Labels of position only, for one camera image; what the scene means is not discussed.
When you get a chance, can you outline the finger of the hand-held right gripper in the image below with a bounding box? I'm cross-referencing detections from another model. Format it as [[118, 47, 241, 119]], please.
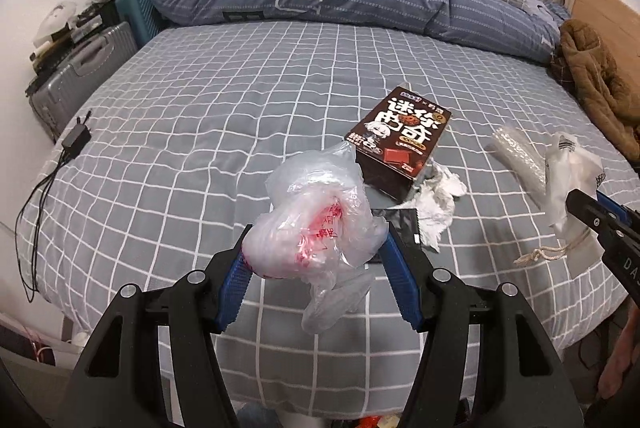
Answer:
[[596, 191, 640, 223], [566, 189, 640, 253]]

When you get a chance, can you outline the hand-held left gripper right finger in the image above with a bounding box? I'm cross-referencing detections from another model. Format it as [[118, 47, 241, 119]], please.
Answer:
[[380, 225, 586, 428]]

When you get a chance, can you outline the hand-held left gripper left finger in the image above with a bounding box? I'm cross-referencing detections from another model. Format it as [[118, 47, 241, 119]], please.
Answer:
[[65, 223, 253, 428]]

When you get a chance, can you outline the clear drawstring plastic bag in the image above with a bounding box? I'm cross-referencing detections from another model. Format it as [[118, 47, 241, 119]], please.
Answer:
[[514, 133, 606, 279]]

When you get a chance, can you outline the black packet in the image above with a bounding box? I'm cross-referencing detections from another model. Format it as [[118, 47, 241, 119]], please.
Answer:
[[370, 208, 420, 249]]

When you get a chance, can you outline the clear bubble wrap piece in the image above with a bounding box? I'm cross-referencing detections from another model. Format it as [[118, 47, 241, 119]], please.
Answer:
[[484, 120, 551, 211]]

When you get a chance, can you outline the white tissue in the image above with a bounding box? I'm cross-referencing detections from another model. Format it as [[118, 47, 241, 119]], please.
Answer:
[[407, 163, 468, 253]]

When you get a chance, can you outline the clear plastic bag red print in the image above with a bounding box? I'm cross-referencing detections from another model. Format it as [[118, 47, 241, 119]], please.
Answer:
[[241, 143, 390, 334]]

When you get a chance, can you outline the dark brown cookie box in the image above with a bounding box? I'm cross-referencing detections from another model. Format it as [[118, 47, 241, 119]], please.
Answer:
[[344, 86, 453, 203]]

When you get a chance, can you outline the person's right forearm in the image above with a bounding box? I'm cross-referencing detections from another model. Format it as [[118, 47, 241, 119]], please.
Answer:
[[597, 303, 640, 409]]

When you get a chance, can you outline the brown jacket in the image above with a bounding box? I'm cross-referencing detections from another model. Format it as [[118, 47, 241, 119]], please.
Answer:
[[550, 18, 640, 159]]

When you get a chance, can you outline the grey checked bed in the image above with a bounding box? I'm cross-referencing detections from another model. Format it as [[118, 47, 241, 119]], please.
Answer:
[[12, 20, 640, 419]]

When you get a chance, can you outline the wooden headboard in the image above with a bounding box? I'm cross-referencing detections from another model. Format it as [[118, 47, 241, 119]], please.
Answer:
[[570, 0, 640, 58]]

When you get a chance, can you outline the grey suitcase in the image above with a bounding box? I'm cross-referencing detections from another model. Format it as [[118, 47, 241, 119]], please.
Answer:
[[27, 22, 138, 143]]

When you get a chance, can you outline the teal suitcase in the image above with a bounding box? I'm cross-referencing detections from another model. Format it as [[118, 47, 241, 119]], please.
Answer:
[[116, 0, 168, 48]]

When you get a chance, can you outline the white plastic object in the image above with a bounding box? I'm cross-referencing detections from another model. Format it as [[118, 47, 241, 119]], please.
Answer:
[[32, 2, 78, 48]]

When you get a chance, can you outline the black charger with cable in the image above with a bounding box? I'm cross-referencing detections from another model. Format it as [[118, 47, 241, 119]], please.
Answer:
[[14, 109, 93, 293]]

